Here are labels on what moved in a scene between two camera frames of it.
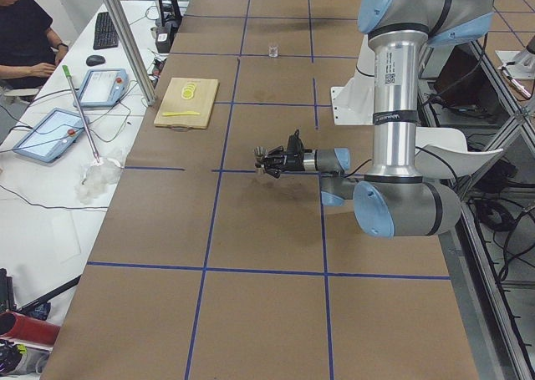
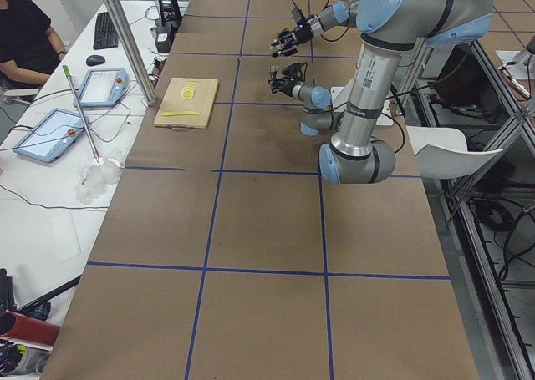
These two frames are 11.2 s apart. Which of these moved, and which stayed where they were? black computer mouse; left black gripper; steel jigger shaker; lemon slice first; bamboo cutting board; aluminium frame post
Moved: left black gripper; steel jigger shaker
Stayed: black computer mouse; aluminium frame post; bamboo cutting board; lemon slice first
